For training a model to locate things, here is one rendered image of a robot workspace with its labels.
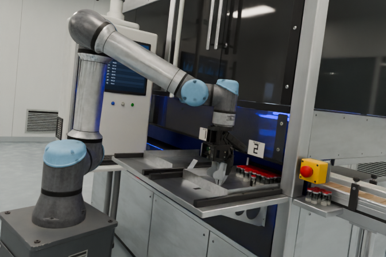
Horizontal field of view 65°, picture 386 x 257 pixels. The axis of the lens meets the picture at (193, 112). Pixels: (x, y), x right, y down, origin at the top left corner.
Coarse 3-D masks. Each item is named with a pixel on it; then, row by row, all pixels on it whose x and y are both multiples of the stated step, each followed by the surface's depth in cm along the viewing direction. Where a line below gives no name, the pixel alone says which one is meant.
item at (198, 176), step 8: (192, 168) 123; (200, 168) 125; (208, 168) 127; (232, 168) 135; (184, 176) 119; (192, 176) 115; (200, 176) 124; (208, 176) 126; (232, 176) 130; (200, 184) 111; (208, 184) 107; (216, 184) 104; (224, 184) 117; (232, 184) 118; (240, 184) 119; (248, 184) 120; (272, 184) 112; (216, 192) 104; (224, 192) 100; (232, 192) 100; (240, 192) 103
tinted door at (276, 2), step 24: (240, 0) 138; (264, 0) 127; (288, 0) 117; (240, 24) 137; (264, 24) 126; (288, 24) 116; (240, 48) 136; (264, 48) 125; (240, 72) 136; (264, 72) 124; (240, 96) 135; (264, 96) 124
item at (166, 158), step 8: (144, 152) 147; (152, 152) 150; (160, 152) 152; (168, 152) 155; (176, 152) 158; (184, 152) 161; (192, 152) 164; (152, 160) 140; (160, 160) 134; (168, 160) 147; (176, 160) 149; (184, 160) 151; (200, 160) 155; (208, 160) 157
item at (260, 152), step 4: (252, 144) 126; (260, 144) 123; (264, 144) 121; (248, 148) 128; (252, 148) 126; (260, 148) 122; (248, 152) 127; (252, 152) 126; (256, 152) 124; (260, 152) 122; (256, 156) 124; (260, 156) 122
